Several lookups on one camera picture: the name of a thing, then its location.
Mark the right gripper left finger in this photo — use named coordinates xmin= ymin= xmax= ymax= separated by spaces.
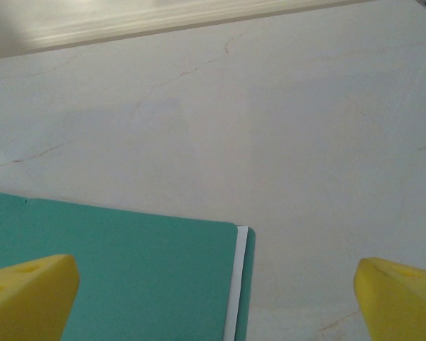
xmin=0 ymin=254 xmax=81 ymax=341

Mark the white drawing sheet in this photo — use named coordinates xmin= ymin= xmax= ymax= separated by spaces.
xmin=222 ymin=225 xmax=249 ymax=341

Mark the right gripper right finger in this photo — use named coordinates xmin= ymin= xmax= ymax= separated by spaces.
xmin=353 ymin=257 xmax=426 ymax=341

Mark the green folder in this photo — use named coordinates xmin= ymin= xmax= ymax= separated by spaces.
xmin=0 ymin=190 xmax=257 ymax=341

